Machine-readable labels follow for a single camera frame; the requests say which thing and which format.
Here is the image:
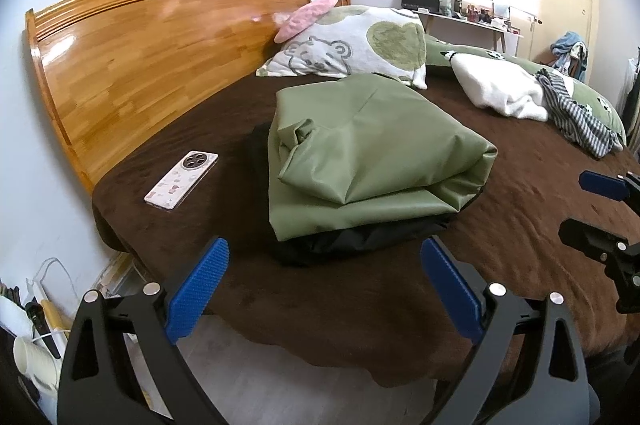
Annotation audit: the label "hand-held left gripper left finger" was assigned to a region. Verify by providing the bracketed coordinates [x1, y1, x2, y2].
[57, 236, 231, 425]

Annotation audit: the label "wooden bed headboard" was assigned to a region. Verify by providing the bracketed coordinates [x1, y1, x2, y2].
[25, 0, 313, 195]

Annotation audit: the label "white smartphone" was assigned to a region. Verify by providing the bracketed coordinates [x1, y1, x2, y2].
[144, 150, 219, 211]

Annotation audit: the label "grey striped garment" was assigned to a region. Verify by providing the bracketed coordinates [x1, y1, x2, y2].
[535, 68, 625, 158]

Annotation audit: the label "green zip jacket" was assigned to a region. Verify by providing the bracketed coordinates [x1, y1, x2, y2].
[268, 72, 498, 242]

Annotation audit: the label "black handled tool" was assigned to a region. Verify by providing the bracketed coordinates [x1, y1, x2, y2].
[25, 300, 61, 358]

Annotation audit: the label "white fleece garment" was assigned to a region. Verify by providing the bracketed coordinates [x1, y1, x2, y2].
[449, 52, 551, 122]

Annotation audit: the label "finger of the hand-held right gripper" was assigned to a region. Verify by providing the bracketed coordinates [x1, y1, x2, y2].
[558, 217, 640, 316]
[579, 170, 640, 204]

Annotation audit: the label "bear print pillow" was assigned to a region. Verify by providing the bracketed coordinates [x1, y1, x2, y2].
[256, 5, 428, 89]

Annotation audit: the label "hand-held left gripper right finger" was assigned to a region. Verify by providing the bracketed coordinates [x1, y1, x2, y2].
[420, 236, 591, 425]

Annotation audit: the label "pile of clothes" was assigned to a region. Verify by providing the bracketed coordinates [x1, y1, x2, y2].
[550, 31, 590, 81]

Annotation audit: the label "person's dark grey pants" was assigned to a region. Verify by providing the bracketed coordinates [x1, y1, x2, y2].
[582, 345, 633, 425]

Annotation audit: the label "white desk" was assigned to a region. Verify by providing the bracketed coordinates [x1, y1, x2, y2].
[412, 8, 525, 56]

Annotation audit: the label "green panda print duvet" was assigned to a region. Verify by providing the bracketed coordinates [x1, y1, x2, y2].
[424, 34, 628, 146]

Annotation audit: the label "black folded garment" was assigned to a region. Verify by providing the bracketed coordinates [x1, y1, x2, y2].
[245, 122, 483, 267]

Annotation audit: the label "pink fluffy cushion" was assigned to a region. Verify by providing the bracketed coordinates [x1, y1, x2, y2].
[273, 0, 337, 43]

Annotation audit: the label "row of cosmetic bottles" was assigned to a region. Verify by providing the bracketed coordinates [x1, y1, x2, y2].
[439, 0, 521, 31]

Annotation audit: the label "white cup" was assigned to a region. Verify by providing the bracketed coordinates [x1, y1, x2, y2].
[12, 334, 58, 391]

